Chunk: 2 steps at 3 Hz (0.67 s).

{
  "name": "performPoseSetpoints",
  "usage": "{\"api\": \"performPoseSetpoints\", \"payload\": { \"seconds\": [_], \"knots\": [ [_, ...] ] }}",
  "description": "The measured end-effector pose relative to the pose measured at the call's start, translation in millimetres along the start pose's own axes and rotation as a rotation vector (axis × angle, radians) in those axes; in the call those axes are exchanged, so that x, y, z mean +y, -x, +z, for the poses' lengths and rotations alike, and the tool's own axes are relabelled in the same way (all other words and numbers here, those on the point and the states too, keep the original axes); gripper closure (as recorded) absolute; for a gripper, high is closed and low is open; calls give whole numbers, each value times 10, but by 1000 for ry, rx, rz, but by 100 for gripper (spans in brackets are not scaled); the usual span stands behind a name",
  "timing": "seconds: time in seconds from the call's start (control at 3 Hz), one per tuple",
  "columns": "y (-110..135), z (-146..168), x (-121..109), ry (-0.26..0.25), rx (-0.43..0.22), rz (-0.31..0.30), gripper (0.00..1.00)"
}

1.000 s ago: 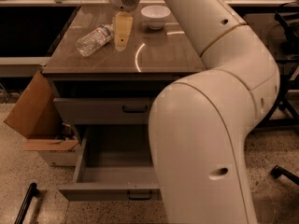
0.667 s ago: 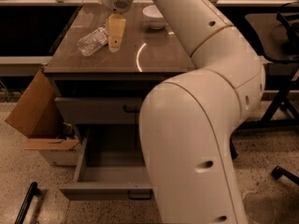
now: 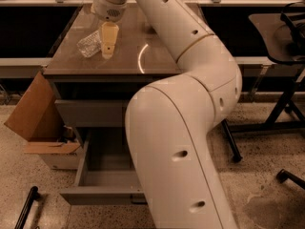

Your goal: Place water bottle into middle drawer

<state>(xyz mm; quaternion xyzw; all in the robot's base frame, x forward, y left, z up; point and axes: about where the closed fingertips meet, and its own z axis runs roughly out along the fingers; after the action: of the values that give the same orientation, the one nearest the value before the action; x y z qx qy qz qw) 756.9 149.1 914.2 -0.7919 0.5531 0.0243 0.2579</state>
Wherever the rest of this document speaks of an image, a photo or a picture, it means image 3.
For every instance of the black lower drawer handle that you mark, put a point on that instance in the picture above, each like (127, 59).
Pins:
(137, 200)

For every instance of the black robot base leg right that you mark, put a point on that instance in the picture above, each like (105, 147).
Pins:
(283, 175)

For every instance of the grey upper closed drawer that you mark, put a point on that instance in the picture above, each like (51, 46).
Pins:
(92, 113)

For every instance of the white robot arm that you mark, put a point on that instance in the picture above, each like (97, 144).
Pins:
(167, 121)

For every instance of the brown cardboard box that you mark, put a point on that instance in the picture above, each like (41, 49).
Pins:
(36, 119)

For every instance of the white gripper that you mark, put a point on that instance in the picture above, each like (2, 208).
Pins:
(106, 10)

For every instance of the grey open lower drawer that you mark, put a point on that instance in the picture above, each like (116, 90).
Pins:
(105, 174)

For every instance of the clear plastic water bottle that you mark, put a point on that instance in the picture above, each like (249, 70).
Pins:
(90, 45)

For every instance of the black folding table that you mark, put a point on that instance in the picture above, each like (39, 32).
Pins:
(283, 34)

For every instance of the grey drawer cabinet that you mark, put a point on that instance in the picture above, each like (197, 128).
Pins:
(140, 64)

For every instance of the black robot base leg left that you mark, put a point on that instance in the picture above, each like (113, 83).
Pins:
(32, 196)

